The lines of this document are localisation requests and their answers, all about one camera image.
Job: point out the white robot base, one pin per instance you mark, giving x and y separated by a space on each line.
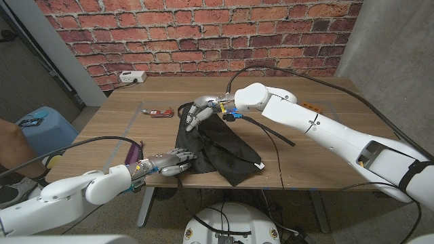
234 220

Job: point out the black smartphone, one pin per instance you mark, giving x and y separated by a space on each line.
30 122

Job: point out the red brick printed backdrop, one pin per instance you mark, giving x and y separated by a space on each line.
169 34

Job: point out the black apron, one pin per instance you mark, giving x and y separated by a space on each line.
220 149

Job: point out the grey sneaker with black sock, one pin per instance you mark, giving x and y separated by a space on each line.
17 189

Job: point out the grey metal table leg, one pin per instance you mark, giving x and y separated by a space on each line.
146 206
320 211

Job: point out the white power strip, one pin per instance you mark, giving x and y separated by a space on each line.
132 76

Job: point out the red toy swiss knife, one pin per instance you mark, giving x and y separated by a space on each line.
162 113

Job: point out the person's bare leg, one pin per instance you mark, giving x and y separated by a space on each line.
13 149

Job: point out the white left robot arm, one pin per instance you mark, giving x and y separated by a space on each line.
68 200

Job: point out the purple plastic piece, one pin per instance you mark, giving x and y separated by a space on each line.
131 156

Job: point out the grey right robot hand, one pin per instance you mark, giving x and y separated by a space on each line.
205 105

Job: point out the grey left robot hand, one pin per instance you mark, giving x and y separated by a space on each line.
166 161

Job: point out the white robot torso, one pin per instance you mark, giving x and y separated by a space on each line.
68 240

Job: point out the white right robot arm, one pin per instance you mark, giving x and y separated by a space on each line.
322 132

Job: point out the blue plastic bin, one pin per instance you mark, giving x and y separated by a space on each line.
47 132

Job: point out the white and yellow floor object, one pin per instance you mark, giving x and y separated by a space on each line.
52 161

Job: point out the orange wooden block with holes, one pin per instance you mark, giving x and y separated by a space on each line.
313 107

